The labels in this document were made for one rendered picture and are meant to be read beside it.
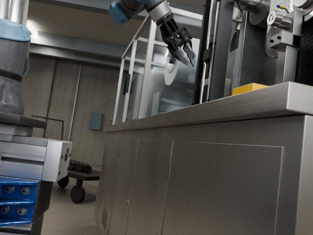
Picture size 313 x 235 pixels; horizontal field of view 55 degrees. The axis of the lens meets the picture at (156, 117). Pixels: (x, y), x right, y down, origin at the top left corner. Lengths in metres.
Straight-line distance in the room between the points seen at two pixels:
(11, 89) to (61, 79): 9.01
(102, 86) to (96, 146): 1.87
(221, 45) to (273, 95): 0.65
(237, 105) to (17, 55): 0.53
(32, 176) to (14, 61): 0.28
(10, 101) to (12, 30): 0.17
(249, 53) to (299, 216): 0.84
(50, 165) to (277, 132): 0.48
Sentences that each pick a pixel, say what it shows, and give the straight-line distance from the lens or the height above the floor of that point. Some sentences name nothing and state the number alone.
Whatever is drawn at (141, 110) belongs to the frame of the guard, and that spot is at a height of 0.98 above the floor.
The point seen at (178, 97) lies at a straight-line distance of 1.73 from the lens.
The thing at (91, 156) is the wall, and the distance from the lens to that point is 9.46.
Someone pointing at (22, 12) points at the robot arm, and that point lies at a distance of 0.99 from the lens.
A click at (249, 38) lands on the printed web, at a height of 1.24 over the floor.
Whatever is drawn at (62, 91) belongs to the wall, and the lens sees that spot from 9.71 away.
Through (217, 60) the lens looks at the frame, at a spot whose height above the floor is 1.11.
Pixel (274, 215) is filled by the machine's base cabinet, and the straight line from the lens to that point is 0.47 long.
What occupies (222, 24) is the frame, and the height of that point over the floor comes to 1.24.
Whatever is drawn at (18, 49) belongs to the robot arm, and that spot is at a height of 0.98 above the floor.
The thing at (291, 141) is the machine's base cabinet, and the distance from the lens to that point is 0.45.
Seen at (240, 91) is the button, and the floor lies 0.91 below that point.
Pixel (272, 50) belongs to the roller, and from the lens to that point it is 1.03.
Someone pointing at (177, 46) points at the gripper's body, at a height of 1.15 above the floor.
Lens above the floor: 0.79
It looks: 6 degrees up
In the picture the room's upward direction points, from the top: 8 degrees clockwise
